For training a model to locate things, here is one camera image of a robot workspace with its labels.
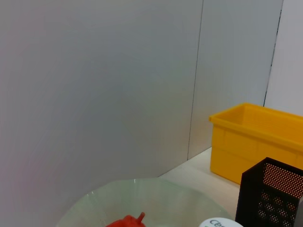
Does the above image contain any green glass fruit plate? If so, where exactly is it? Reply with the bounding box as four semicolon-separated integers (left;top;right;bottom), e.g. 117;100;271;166
55;178;235;227

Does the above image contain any clear green-label water bottle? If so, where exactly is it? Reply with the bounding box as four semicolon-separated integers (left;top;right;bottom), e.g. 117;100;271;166
198;217;245;227

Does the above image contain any yellow plastic bin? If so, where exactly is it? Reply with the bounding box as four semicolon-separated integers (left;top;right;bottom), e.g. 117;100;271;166
208;102;303;185

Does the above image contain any black mesh pen holder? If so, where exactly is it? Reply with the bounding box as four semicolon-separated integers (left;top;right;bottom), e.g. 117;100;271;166
235;157;303;227

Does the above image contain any red tomato-shaped object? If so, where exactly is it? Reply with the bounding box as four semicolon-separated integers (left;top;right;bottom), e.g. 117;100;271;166
105;211;146;227

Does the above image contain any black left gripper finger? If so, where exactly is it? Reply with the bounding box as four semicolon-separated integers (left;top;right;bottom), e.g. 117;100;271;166
294;196;303;227

